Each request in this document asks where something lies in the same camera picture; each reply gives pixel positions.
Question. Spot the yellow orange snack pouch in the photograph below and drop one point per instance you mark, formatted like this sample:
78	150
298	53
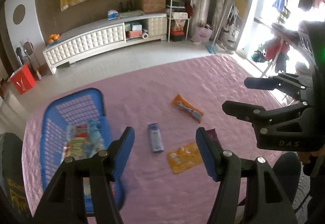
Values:
184	158

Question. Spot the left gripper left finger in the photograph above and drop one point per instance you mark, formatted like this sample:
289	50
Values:
63	200

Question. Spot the white tufted tv cabinet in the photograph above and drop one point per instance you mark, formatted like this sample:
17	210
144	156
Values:
103	36

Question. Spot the purple blue snack bar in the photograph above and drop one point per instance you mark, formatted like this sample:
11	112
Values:
156	141

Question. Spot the pile of oranges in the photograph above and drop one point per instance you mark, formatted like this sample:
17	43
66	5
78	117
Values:
52	38

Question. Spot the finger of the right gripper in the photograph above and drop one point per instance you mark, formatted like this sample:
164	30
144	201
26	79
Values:
258	115
284	82

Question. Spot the light blue snack bag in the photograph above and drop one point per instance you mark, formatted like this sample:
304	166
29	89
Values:
94	141

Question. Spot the blue tissue box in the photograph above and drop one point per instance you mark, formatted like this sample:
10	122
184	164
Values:
112	14

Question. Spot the red cardboard box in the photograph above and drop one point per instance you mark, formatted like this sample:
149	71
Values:
23	79

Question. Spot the red white snack bag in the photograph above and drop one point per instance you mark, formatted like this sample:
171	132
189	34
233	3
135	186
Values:
74	146

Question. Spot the black yellow printed bag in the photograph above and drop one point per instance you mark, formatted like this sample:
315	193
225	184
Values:
13	196

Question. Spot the paper towel roll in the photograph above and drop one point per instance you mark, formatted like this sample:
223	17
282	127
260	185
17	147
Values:
145	35

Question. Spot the clothes drying rack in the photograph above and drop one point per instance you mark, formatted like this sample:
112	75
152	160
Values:
287	15

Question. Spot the pink quilted mat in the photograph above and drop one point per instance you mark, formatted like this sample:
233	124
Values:
141	97

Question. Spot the maroon snack packet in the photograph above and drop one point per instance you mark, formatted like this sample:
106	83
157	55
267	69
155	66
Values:
213	135

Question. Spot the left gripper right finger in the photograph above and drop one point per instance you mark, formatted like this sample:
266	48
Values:
265	201

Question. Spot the blue plastic basket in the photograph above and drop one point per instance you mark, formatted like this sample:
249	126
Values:
74	109

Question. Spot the pink shopping bag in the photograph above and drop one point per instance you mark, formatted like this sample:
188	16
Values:
202	34

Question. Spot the white metal shelf rack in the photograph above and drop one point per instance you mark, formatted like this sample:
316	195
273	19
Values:
179	15

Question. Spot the orange long snack packet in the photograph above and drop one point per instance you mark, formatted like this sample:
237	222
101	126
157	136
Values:
193	111

